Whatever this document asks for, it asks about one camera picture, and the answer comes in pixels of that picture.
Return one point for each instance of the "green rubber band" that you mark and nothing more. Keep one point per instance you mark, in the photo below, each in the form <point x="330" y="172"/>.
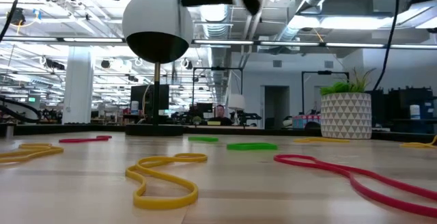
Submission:
<point x="205" y="139"/>
<point x="235" y="147"/>

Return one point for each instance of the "red rubber band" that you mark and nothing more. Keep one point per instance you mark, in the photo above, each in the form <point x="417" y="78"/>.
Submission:
<point x="350" y="174"/>
<point x="85" y="139"/>

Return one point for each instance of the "yellow rubber band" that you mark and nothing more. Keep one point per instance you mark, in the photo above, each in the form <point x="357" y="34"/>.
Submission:
<point x="164" y="203"/>
<point x="58" y="150"/>
<point x="420" y="145"/>
<point x="321" y="140"/>

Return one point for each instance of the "long ceiling light strip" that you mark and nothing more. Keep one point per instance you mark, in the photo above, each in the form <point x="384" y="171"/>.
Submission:
<point x="92" y="40"/>
<point x="351" y="45"/>
<point x="222" y="42"/>
<point x="290" y="43"/>

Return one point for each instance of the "white globe table lamp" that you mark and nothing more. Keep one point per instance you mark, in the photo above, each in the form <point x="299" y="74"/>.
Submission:
<point x="153" y="19"/>

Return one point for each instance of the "black ceiling speaker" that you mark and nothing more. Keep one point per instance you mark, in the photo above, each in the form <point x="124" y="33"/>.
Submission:
<point x="105" y="64"/>

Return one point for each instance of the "black ceiling device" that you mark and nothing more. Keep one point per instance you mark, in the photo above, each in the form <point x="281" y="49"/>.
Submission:
<point x="15" y="15"/>

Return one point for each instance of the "white round column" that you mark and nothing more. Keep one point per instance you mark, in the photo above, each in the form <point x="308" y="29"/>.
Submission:
<point x="78" y="91"/>

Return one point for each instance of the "white lampshade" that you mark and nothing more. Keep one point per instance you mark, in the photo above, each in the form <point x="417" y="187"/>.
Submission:
<point x="236" y="101"/>

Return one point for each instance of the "person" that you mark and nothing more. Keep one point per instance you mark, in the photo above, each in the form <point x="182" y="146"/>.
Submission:
<point x="220" y="113"/>

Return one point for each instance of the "black monitor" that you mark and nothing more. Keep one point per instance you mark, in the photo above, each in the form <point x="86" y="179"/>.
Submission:
<point x="140" y="97"/>

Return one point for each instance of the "small black robot rig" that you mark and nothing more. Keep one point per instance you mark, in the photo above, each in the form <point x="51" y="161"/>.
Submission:
<point x="251" y="116"/>

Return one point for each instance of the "green exit sign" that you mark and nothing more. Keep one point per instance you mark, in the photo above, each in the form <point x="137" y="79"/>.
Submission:
<point x="32" y="99"/>

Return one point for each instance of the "white canister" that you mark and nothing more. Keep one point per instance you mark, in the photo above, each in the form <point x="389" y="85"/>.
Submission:
<point x="414" y="112"/>
<point x="134" y="108"/>

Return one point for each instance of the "pink blue box stack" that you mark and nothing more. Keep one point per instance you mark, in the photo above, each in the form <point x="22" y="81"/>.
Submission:
<point x="304" y="121"/>

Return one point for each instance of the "green plant in patterned pot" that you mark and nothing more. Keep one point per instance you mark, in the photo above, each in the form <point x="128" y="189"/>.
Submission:
<point x="345" y="114"/>

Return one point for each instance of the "black cabinets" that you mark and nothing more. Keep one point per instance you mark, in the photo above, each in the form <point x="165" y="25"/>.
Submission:
<point x="396" y="108"/>

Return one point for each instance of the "silver corrugated duct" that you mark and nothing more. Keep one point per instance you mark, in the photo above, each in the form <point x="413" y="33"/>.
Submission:
<point x="215" y="22"/>

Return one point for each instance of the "black rig frame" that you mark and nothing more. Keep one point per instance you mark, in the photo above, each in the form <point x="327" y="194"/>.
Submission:
<point x="218" y="68"/>
<point x="324" y="72"/>

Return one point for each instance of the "grey wall vent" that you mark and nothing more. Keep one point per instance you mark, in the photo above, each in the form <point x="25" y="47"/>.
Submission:
<point x="277" y="63"/>
<point x="328" y="64"/>

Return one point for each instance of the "black aluminium table frame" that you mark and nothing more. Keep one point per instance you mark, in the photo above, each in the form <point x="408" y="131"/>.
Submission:
<point x="68" y="129"/>

